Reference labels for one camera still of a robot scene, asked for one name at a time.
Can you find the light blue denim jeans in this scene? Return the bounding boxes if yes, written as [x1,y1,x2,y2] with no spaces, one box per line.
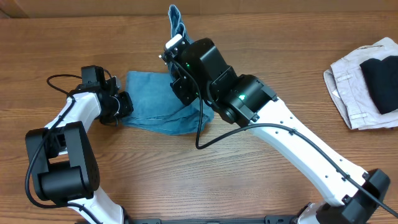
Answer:
[120,4,215,136]

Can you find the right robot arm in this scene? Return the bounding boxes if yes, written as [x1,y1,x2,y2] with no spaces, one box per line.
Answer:
[160,35,391,223]

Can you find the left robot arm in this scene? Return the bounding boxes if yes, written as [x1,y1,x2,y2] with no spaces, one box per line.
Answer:
[25,65,133,224]

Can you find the folded light grey trousers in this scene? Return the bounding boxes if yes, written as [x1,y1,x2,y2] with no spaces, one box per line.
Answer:
[323,37,397,130]

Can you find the folded black garment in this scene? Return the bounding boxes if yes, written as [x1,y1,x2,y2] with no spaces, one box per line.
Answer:
[360,55,397,114]

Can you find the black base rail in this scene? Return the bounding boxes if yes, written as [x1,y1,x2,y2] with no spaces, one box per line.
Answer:
[124,215,297,224]

